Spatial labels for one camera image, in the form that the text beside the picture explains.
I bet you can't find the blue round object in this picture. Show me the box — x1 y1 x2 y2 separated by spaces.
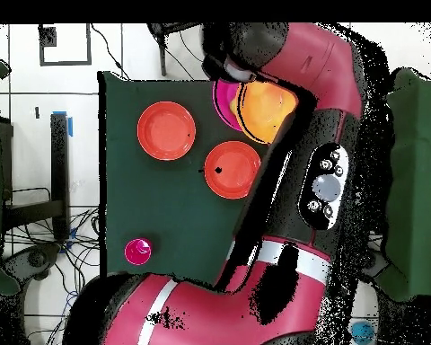
350 321 376 345

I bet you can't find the red plastic cup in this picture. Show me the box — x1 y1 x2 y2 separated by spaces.
124 237 153 266

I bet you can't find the pink plastic bowl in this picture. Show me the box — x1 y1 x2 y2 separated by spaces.
210 79 244 132

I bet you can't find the grey tripod leg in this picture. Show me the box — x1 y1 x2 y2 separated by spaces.
158 34 169 77

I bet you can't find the black metal stand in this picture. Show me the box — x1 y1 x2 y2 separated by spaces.
1 112 71 242

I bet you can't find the blue tape strip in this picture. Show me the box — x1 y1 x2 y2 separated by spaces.
52 111 74 137

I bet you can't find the orange plastic bowl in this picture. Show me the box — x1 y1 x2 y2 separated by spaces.
229 80 300 145

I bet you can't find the black cable tangle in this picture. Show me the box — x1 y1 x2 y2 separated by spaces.
1 206 101 345

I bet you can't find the black square floor frame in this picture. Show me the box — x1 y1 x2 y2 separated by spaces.
38 23 93 67

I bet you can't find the red plastic bowl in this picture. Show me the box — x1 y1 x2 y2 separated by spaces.
203 140 262 201
136 101 198 162

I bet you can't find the dark green tablecloth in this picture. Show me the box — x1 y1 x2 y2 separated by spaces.
97 70 274 288

